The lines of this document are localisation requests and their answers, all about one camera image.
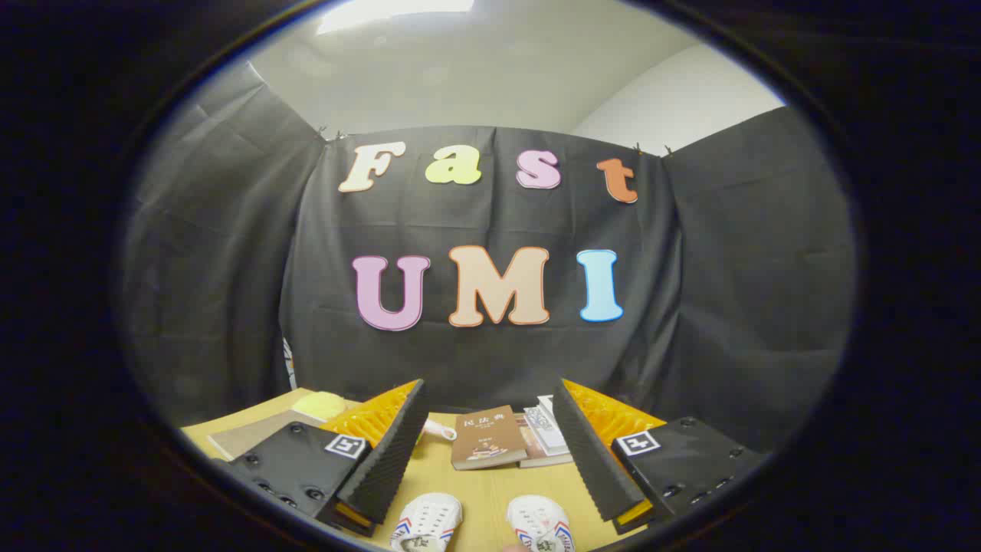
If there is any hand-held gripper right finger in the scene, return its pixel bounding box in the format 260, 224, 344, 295
552, 379, 769, 536

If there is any tan fabric storage box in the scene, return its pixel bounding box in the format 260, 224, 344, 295
207, 409, 332, 462

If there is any yellow plush toy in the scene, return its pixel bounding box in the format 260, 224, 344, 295
291, 391, 348, 422

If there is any ceiling light panel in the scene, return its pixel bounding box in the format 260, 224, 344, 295
317, 0, 476, 35

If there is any white patterned cover book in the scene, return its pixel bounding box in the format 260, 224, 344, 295
523, 405, 569, 457

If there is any reddish brown book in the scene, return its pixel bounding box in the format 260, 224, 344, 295
515, 414, 574, 468

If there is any white canvas shoe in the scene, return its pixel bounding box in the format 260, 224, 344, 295
389, 492, 464, 552
507, 494, 576, 552

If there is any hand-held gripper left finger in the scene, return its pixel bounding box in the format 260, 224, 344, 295
228, 379, 431, 538

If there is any brown illustrated cover book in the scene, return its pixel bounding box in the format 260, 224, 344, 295
451, 405, 529, 472

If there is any black backdrop cloth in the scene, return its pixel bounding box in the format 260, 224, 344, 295
123, 61, 858, 453

